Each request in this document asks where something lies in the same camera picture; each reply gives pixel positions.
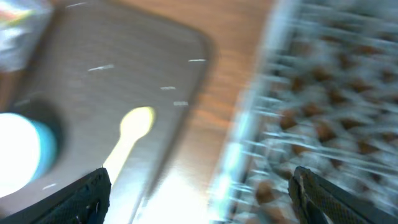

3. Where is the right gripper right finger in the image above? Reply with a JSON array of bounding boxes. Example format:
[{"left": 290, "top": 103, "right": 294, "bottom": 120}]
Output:
[{"left": 289, "top": 166, "right": 397, "bottom": 224}]

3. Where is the dark brown serving tray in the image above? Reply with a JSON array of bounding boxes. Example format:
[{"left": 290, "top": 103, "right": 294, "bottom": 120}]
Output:
[{"left": 1, "top": 1, "right": 212, "bottom": 223}]

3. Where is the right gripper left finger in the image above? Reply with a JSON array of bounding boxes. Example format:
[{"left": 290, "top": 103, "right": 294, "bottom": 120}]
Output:
[{"left": 1, "top": 167, "right": 111, "bottom": 224}]

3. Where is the grey dishwasher rack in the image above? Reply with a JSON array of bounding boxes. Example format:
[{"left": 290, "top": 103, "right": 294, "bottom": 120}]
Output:
[{"left": 209, "top": 0, "right": 397, "bottom": 223}]

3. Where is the light blue rice bowl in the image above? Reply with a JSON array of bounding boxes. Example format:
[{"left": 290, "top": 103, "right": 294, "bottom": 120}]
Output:
[{"left": 1, "top": 113, "right": 58, "bottom": 197}]

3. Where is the clear plastic bin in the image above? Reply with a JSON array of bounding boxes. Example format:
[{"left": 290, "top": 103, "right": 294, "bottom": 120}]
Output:
[{"left": 1, "top": 0, "right": 53, "bottom": 72}]

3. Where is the yellow plastic spoon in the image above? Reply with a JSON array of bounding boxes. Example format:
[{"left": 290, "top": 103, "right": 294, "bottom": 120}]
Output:
[{"left": 103, "top": 106, "right": 155, "bottom": 184}]

